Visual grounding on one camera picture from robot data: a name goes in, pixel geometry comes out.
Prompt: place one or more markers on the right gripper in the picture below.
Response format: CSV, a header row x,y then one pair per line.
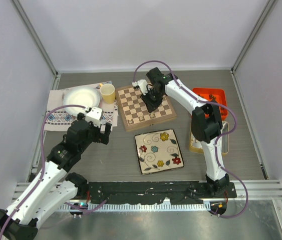
x,y
151,106

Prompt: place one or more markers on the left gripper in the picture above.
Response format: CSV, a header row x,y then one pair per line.
x,y
104,137

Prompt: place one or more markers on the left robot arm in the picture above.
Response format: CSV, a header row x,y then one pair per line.
x,y
54,185

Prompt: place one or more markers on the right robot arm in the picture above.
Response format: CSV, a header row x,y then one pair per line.
x,y
206,122

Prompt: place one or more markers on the dark chess pieces pile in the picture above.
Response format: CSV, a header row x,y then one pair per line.
x,y
218,97

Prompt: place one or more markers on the wooden chessboard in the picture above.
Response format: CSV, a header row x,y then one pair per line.
x,y
131,106

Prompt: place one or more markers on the yellow mug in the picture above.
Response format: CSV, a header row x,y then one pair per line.
x,y
107,91

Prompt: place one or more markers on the white round bowl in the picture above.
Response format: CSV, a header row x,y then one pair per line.
x,y
83,96

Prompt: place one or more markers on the floral square plate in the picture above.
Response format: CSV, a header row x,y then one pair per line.
x,y
158,151

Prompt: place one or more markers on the patterned placemat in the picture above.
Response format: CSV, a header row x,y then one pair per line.
x,y
61,119

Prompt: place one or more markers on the gold metal tin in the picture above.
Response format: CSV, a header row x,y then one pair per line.
x,y
195,145

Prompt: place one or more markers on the orange plastic box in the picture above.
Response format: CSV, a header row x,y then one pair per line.
x,y
198,90

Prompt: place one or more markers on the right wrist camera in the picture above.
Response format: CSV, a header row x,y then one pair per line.
x,y
142,85

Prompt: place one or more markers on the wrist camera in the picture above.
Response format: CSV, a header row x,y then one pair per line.
x,y
142,85
94,115

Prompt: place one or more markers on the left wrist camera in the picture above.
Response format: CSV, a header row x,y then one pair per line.
x,y
94,115

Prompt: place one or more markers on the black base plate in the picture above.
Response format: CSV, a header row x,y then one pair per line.
x,y
152,192

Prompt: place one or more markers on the white slotted cable duct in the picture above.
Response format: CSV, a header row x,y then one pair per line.
x,y
164,207

